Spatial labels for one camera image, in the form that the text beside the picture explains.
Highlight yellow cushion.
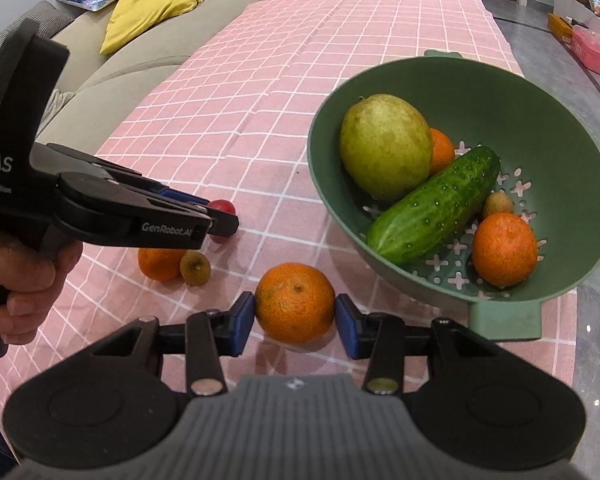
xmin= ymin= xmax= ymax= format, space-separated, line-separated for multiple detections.
xmin=99 ymin=0 xmax=204 ymax=55

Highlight brown longan fruit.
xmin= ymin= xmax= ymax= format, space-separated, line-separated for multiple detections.
xmin=482 ymin=191 xmax=515 ymax=219

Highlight red cherry tomato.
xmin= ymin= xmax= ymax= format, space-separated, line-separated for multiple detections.
xmin=208 ymin=200 xmax=236 ymax=244

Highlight brown longan near bowl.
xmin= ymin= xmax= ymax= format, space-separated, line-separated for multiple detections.
xmin=180 ymin=250 xmax=211 ymax=286

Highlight orange box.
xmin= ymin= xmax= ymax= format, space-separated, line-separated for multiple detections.
xmin=547 ymin=13 xmax=573 ymax=46

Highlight large orange mandarin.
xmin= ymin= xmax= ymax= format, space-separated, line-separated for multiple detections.
xmin=254 ymin=262 xmax=336 ymax=344

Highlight pink storage box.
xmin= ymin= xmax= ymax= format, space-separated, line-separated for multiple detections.
xmin=570 ymin=25 xmax=600 ymax=75

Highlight yellow green pear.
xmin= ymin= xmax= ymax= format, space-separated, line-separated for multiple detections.
xmin=339 ymin=93 xmax=432 ymax=203

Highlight person left hand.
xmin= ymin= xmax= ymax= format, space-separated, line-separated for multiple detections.
xmin=0 ymin=233 xmax=83 ymax=344

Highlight pink checkered tablecloth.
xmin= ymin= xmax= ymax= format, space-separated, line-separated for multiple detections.
xmin=0 ymin=0 xmax=579 ymax=406

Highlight small orange mandarin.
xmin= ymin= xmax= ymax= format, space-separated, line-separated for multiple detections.
xmin=472 ymin=212 xmax=538 ymax=288

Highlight beige sofa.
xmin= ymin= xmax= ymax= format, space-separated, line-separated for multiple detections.
xmin=26 ymin=0 xmax=263 ymax=154

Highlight green colander bowl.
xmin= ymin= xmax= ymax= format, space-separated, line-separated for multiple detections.
xmin=308 ymin=51 xmax=600 ymax=341

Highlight green cucumber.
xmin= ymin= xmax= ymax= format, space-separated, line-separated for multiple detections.
xmin=366 ymin=145 xmax=501 ymax=266

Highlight small mandarin by longan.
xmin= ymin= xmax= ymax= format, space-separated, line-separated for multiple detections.
xmin=137 ymin=248 xmax=186 ymax=283

